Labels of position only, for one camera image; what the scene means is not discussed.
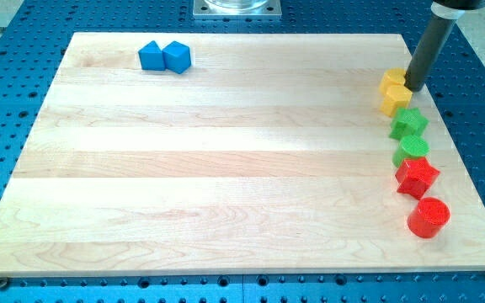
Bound green cylinder block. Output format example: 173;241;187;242
392;135;429;167

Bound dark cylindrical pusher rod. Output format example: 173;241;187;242
405;0;485;92

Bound yellow heart block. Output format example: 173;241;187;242
379;67;406;94

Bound red star block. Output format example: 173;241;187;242
395;157;440;199

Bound yellow hexagon block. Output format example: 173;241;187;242
380;85;413;118

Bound green star block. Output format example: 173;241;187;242
389;108;429;141

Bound blue triangular block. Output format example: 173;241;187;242
138;40;166;71

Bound wooden board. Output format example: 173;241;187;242
0;32;485;278

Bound blue cube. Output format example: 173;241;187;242
162;41;191;74

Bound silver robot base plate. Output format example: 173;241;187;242
192;0;282;20

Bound left board clamp screw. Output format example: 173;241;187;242
0;277;10;290

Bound red cylinder block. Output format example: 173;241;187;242
407;197;450;238

